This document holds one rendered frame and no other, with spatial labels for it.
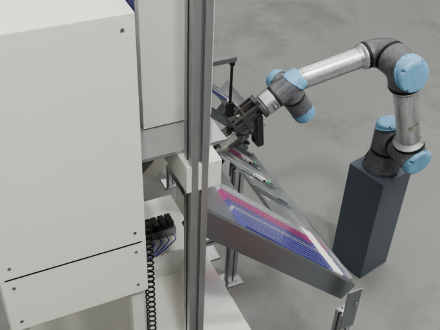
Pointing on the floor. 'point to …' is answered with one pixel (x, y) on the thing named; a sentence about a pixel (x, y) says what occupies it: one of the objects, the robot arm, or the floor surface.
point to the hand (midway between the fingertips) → (215, 149)
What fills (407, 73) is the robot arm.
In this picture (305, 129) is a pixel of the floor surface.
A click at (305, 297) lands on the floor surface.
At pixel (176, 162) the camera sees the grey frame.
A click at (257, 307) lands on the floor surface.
